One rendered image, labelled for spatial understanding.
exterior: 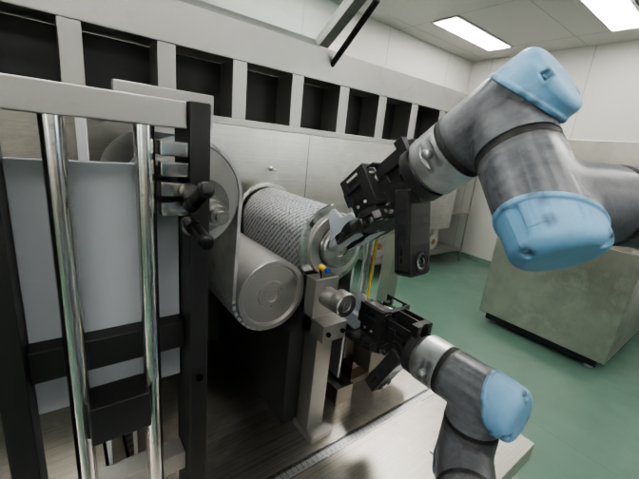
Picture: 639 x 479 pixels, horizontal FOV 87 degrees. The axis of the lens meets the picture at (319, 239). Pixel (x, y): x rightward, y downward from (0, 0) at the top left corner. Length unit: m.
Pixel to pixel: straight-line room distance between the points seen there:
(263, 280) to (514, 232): 0.37
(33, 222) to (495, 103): 0.40
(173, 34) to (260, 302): 0.54
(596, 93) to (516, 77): 4.81
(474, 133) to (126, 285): 0.36
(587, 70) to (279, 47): 4.63
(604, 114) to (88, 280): 5.03
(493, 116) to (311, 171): 0.65
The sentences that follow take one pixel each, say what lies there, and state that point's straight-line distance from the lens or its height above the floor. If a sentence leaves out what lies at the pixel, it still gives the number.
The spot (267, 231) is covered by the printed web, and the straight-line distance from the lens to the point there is 0.67.
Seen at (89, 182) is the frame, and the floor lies 1.37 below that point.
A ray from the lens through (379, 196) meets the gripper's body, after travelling 0.45.
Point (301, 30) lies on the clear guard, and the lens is 0.96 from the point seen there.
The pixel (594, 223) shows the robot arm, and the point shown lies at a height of 1.38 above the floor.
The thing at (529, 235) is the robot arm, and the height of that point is 1.36.
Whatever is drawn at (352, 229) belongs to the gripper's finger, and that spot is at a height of 1.31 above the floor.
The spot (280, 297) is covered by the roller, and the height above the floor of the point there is 1.17.
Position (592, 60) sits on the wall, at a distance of 5.28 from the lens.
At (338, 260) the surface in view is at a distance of 0.59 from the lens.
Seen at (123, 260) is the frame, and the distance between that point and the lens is 0.36.
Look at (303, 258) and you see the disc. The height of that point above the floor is 1.23.
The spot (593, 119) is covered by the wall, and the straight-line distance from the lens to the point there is 5.12.
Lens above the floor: 1.41
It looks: 15 degrees down
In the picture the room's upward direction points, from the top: 6 degrees clockwise
